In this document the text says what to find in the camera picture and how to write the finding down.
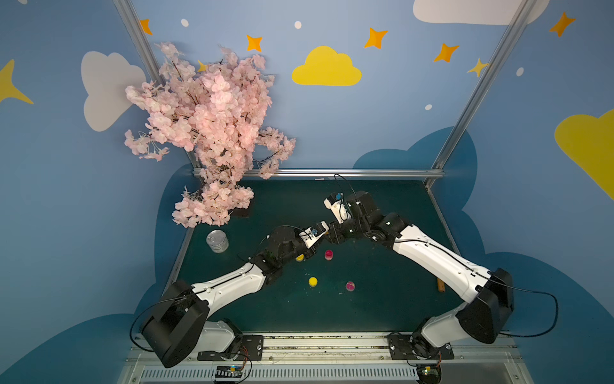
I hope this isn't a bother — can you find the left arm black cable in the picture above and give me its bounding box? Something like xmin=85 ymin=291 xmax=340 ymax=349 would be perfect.
xmin=129 ymin=224 xmax=308 ymax=354

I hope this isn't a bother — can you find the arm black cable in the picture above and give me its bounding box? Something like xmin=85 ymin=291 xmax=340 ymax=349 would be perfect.
xmin=129 ymin=224 xmax=308 ymax=354
xmin=333 ymin=172 xmax=560 ymax=339

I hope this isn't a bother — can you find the right aluminium frame post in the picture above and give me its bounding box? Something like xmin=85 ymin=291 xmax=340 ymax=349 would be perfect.
xmin=431 ymin=0 xmax=537 ymax=178

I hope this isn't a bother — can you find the pink cherry blossom tree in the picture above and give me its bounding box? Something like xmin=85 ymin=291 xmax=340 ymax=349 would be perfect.
xmin=124 ymin=43 xmax=296 ymax=228

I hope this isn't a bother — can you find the right electronics board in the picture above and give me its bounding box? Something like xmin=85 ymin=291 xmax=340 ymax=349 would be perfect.
xmin=416 ymin=365 xmax=442 ymax=384

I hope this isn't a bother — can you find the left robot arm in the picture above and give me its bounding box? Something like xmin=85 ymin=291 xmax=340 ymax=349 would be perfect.
xmin=140 ymin=221 xmax=329 ymax=368

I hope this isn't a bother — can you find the horizontal aluminium frame bar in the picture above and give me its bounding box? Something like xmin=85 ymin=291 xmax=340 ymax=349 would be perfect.
xmin=271 ymin=169 xmax=445 ymax=179

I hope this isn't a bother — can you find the blue garden fork wooden handle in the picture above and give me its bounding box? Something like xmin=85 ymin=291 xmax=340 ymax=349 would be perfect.
xmin=437 ymin=278 xmax=446 ymax=293

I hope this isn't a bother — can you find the silver metal can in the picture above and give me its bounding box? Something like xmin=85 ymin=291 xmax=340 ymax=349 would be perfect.
xmin=206 ymin=230 xmax=230 ymax=254

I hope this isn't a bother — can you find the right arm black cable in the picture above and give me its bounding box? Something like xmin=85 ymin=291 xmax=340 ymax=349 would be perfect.
xmin=333 ymin=172 xmax=560 ymax=339

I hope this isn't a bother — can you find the left electronics board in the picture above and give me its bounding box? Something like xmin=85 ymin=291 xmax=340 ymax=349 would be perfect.
xmin=213 ymin=365 xmax=247 ymax=383

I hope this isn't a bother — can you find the electronics board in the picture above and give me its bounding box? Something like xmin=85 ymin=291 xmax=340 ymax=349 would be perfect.
xmin=213 ymin=365 xmax=247 ymax=383
xmin=416 ymin=365 xmax=442 ymax=384

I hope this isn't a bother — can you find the aluminium frame post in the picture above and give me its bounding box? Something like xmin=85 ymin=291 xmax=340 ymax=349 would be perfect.
xmin=431 ymin=0 xmax=537 ymax=178
xmin=112 ymin=0 xmax=202 ymax=169

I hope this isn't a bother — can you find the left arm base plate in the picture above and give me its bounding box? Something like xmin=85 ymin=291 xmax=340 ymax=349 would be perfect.
xmin=197 ymin=334 xmax=264 ymax=361

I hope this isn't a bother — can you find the left aluminium frame post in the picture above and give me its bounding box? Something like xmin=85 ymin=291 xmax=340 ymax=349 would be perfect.
xmin=112 ymin=0 xmax=202 ymax=169

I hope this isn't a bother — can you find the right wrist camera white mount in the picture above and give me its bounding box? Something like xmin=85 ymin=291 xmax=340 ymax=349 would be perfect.
xmin=324 ymin=192 xmax=352 ymax=224

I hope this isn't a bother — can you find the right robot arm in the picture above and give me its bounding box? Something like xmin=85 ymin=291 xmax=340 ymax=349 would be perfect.
xmin=324 ymin=191 xmax=514 ymax=358

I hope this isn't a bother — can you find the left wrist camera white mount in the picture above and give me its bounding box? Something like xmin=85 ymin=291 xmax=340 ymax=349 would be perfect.
xmin=298 ymin=221 xmax=329 ymax=249

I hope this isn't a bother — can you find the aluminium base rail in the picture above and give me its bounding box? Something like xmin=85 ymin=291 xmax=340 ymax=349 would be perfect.
xmin=118 ymin=332 xmax=532 ymax=383

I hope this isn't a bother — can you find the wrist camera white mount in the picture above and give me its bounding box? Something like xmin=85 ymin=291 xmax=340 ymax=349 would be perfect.
xmin=298 ymin=221 xmax=329 ymax=249
xmin=324 ymin=192 xmax=352 ymax=224

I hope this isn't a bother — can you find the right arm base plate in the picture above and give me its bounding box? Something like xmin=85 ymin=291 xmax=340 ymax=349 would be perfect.
xmin=385 ymin=332 xmax=454 ymax=361

